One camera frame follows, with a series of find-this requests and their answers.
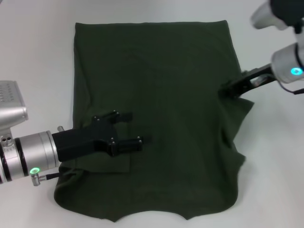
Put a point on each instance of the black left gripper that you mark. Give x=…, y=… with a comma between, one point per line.
x=80, y=140

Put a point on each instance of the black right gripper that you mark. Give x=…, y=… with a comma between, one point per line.
x=254, y=77

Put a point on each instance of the dark green shirt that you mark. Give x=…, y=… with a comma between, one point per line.
x=166, y=95

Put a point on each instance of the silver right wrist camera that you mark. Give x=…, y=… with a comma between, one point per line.
x=268, y=14

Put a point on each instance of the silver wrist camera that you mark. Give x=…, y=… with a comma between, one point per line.
x=10, y=102
x=268, y=14

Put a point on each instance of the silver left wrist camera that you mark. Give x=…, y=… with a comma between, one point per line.
x=10, y=102

